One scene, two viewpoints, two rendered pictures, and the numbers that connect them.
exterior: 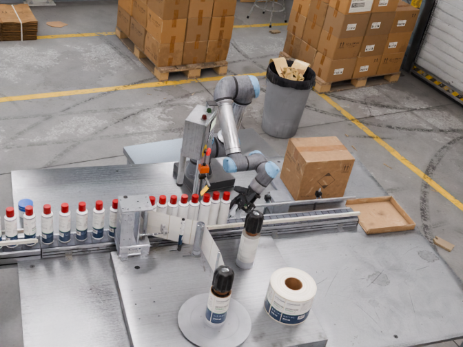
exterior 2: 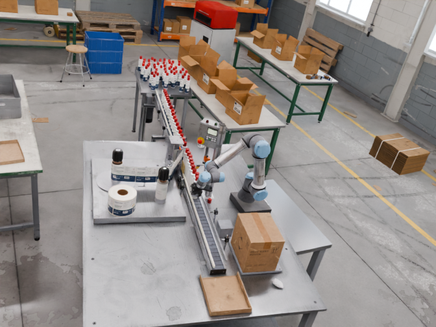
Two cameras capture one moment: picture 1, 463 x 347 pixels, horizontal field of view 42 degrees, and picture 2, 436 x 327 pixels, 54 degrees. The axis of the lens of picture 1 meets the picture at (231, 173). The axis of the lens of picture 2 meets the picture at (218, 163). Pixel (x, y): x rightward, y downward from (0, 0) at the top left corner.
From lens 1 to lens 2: 389 cm
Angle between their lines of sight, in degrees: 76
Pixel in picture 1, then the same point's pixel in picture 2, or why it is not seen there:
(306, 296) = (111, 194)
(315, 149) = (258, 222)
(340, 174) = (244, 246)
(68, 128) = (376, 231)
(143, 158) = not seen: hidden behind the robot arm
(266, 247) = (174, 211)
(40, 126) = (369, 218)
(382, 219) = (220, 296)
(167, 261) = not seen: hidden behind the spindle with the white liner
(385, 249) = (181, 284)
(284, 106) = not seen: outside the picture
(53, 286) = (150, 148)
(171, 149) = (278, 197)
